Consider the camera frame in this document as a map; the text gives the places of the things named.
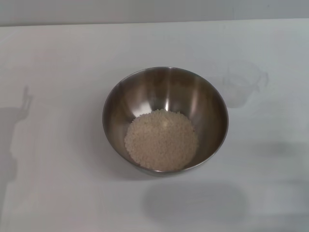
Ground clear plastic measuring cup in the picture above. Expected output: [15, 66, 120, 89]
[222, 61, 269, 108]

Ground white rice grains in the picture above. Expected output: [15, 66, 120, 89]
[124, 108, 200, 173]

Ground stainless steel mixing bowl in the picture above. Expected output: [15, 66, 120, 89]
[102, 66, 229, 177]

